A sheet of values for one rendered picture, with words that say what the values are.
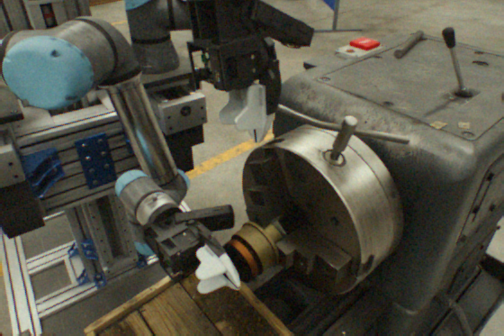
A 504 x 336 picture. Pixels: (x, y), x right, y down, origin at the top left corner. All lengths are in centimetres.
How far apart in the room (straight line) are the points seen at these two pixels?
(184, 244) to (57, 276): 132
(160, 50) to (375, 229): 79
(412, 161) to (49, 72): 62
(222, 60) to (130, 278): 149
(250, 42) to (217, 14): 5
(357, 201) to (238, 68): 31
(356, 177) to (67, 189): 88
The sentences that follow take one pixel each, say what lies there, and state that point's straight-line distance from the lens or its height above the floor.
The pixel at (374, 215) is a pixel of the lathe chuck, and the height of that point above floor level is 116.
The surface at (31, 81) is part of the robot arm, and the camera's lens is 70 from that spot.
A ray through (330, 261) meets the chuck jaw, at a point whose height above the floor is 110.
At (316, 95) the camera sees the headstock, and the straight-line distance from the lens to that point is 83.
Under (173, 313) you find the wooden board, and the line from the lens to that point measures 87.
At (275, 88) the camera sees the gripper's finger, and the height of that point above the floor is 140.
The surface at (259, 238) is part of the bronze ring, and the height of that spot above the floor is 112.
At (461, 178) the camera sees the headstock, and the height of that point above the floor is 122.
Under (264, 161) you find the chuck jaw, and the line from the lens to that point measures 67.
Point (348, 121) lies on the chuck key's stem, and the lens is 60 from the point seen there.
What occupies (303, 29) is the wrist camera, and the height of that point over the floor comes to 146.
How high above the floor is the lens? 160
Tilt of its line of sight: 34 degrees down
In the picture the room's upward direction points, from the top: straight up
